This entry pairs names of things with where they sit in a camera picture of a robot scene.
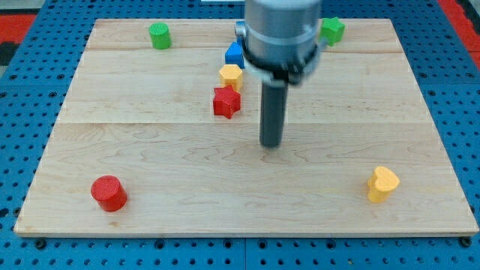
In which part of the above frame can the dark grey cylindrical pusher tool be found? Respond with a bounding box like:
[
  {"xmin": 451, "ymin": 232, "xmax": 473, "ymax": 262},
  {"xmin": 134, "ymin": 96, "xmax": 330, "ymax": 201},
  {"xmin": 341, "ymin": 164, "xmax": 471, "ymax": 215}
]
[{"xmin": 259, "ymin": 81, "xmax": 288, "ymax": 148}]

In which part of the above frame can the light wooden board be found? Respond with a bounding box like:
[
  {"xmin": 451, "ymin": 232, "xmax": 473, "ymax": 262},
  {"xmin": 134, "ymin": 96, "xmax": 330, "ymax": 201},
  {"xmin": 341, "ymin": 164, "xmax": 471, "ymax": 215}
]
[{"xmin": 14, "ymin": 19, "xmax": 479, "ymax": 238}]

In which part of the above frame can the red star block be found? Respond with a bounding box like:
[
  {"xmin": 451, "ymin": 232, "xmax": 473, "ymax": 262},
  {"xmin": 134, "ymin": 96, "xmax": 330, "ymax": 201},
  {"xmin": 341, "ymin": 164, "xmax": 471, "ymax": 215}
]
[{"xmin": 212, "ymin": 85, "xmax": 241, "ymax": 119}]

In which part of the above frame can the blue pentagon block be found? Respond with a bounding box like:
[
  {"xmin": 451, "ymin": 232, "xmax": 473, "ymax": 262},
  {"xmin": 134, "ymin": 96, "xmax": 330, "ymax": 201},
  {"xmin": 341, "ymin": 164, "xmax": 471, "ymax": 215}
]
[{"xmin": 224, "ymin": 42, "xmax": 245, "ymax": 69}]

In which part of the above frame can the yellow heart block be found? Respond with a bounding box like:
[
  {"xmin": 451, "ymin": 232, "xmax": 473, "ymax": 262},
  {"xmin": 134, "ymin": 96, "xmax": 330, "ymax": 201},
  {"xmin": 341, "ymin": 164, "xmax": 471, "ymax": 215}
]
[{"xmin": 367, "ymin": 166, "xmax": 401, "ymax": 203}]

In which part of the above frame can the green star block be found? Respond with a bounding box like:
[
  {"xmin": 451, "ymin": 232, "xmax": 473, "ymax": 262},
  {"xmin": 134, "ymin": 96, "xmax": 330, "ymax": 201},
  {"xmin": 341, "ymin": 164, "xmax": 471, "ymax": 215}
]
[{"xmin": 319, "ymin": 17, "xmax": 346, "ymax": 46}]

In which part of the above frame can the red cylinder block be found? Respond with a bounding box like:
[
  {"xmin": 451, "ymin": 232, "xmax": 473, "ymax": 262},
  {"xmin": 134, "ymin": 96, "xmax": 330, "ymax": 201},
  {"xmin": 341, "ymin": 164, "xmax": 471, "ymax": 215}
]
[{"xmin": 91, "ymin": 175, "xmax": 128, "ymax": 212}]

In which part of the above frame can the yellow hexagon block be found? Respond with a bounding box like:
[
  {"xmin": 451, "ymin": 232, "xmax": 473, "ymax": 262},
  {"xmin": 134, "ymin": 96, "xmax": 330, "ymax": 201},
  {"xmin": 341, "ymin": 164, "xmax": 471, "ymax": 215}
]
[{"xmin": 218, "ymin": 64, "xmax": 243, "ymax": 92}]

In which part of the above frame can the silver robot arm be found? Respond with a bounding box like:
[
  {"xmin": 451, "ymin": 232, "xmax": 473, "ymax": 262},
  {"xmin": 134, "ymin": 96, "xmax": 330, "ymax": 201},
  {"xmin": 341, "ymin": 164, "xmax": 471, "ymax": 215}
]
[{"xmin": 235, "ymin": 0, "xmax": 322, "ymax": 85}]

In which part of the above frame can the green cylinder block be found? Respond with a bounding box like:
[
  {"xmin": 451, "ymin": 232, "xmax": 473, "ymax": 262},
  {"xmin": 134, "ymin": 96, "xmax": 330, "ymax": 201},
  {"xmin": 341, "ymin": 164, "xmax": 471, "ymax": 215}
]
[{"xmin": 148, "ymin": 22, "xmax": 171, "ymax": 50}]

